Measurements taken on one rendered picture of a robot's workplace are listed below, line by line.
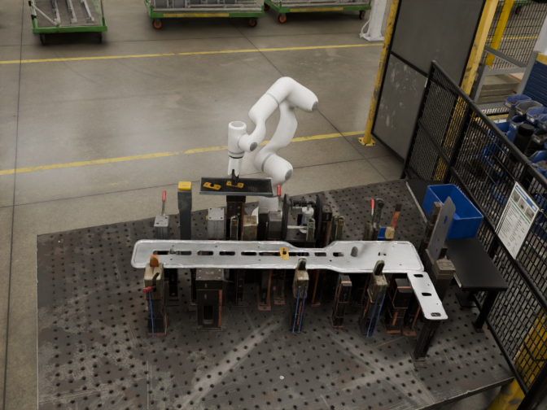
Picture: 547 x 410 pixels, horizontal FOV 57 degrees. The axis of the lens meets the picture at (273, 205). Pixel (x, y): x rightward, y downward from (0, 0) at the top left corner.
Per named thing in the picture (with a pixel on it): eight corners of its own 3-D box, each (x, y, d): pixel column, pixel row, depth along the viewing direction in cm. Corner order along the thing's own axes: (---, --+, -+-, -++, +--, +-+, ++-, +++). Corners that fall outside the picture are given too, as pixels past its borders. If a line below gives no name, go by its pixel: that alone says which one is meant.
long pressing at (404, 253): (129, 272, 225) (128, 269, 224) (136, 239, 243) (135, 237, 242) (426, 273, 240) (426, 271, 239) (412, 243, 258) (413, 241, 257)
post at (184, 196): (179, 258, 277) (176, 192, 252) (180, 249, 283) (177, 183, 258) (193, 258, 278) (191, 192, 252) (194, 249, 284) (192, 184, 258)
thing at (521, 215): (514, 263, 227) (540, 207, 209) (492, 231, 245) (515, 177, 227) (518, 263, 227) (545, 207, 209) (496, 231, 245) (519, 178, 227)
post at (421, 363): (414, 368, 230) (431, 324, 213) (408, 348, 239) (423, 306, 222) (428, 368, 231) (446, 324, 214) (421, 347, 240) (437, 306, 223)
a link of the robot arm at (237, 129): (250, 150, 245) (236, 142, 250) (251, 125, 238) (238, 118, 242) (237, 155, 240) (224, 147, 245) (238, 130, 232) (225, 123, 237)
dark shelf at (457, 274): (461, 291, 230) (463, 287, 228) (404, 183, 302) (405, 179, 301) (506, 291, 232) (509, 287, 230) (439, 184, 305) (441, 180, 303)
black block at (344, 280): (330, 332, 243) (339, 289, 226) (326, 315, 252) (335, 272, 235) (347, 332, 244) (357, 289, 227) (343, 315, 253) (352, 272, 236)
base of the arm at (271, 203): (246, 211, 301) (247, 186, 290) (273, 203, 310) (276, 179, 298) (261, 230, 289) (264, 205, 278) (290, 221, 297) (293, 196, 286)
